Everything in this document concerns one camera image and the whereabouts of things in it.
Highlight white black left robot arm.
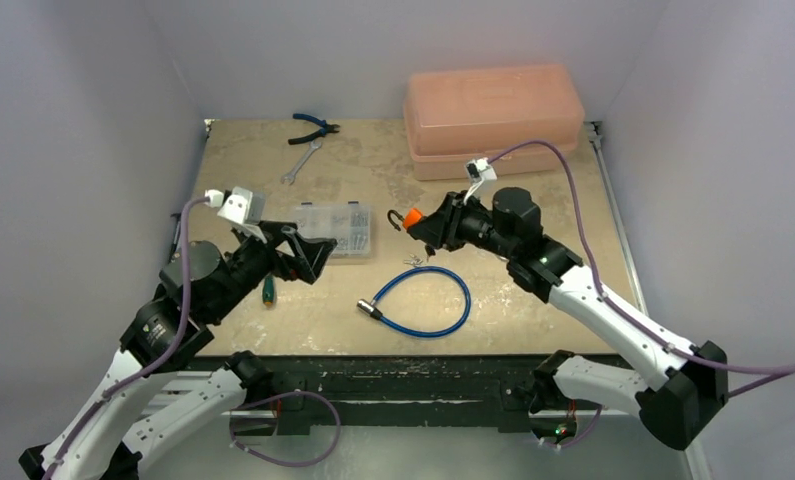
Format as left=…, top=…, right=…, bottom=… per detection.
left=19, top=221, right=337, bottom=479

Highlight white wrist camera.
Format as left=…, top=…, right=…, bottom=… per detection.
left=204, top=186, right=267, bottom=243
left=464, top=157, right=498, bottom=200

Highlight blue cable lock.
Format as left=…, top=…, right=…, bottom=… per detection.
left=356, top=266, right=472, bottom=340

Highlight orange black padlock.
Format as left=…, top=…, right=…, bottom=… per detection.
left=386, top=208, right=424, bottom=231

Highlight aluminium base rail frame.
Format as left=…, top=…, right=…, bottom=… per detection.
left=151, top=119, right=716, bottom=480

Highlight blue black handled pliers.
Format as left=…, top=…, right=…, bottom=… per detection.
left=286, top=112, right=341, bottom=146

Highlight clear plastic screw organizer box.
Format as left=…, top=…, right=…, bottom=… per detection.
left=291, top=201, right=372, bottom=258

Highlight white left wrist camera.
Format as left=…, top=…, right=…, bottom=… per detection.
left=204, top=186, right=267, bottom=243

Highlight pink plastic toolbox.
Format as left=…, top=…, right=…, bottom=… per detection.
left=403, top=64, right=585, bottom=181

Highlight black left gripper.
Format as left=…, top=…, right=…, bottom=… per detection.
left=208, top=219, right=336, bottom=321

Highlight small silver open-end wrench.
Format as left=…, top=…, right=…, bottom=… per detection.
left=280, top=140, right=322, bottom=185

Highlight black hammer beside table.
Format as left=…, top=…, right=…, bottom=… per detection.
left=166, top=213, right=182, bottom=261

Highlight green handled screwdriver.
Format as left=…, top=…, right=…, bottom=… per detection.
left=261, top=275, right=276, bottom=308

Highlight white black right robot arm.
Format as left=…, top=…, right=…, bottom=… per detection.
left=401, top=187, right=728, bottom=450

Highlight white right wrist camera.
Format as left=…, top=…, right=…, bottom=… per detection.
left=464, top=157, right=498, bottom=200

